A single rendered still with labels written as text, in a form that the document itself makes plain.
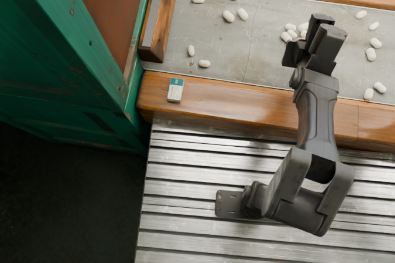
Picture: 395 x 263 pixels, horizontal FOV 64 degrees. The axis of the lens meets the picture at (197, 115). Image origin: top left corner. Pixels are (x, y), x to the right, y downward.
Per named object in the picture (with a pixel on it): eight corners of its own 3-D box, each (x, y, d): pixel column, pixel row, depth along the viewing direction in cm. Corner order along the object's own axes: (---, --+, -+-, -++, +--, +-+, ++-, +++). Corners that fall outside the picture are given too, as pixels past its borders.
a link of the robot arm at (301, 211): (251, 181, 79) (286, 179, 47) (277, 189, 78) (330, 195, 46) (244, 205, 77) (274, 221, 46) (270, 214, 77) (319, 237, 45)
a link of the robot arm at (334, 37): (310, 18, 66) (313, 35, 56) (351, 31, 65) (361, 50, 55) (288, 67, 72) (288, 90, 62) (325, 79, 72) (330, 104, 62)
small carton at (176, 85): (180, 103, 83) (180, 100, 82) (167, 101, 84) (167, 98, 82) (184, 81, 85) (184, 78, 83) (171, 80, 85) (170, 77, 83)
